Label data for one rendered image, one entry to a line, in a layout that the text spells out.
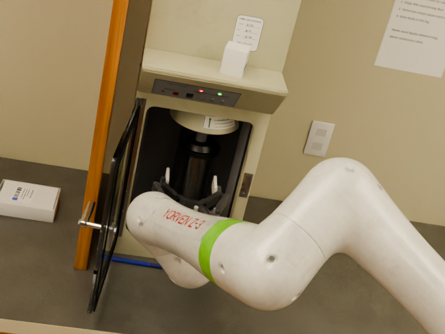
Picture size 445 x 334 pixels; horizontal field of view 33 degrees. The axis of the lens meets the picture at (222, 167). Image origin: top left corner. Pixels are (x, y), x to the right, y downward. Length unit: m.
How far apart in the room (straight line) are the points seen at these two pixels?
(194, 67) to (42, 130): 0.78
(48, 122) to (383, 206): 1.35
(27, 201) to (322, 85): 0.91
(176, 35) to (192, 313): 0.66
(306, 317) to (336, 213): 0.83
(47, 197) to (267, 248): 1.10
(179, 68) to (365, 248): 0.66
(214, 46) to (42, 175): 0.78
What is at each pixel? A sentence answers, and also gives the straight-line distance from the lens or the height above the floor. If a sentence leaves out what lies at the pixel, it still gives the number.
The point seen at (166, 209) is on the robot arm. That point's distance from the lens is 1.40.
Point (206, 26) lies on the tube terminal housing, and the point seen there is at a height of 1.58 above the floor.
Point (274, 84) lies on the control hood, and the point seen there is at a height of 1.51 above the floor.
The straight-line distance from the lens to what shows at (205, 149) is 1.89.
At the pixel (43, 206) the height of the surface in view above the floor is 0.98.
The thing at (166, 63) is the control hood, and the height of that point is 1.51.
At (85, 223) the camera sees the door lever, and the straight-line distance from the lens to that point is 1.61.
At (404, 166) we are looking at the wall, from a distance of 2.44.
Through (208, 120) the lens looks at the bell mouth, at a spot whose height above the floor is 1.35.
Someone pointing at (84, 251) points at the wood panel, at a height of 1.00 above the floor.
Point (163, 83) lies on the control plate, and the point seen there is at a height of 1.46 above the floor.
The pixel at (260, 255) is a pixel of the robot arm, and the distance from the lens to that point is 1.09.
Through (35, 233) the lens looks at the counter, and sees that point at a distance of 2.02.
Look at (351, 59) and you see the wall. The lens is 2.24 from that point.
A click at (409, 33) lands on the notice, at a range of 2.26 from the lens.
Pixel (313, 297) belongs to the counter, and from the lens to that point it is 2.01.
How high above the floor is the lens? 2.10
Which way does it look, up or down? 28 degrees down
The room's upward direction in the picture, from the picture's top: 14 degrees clockwise
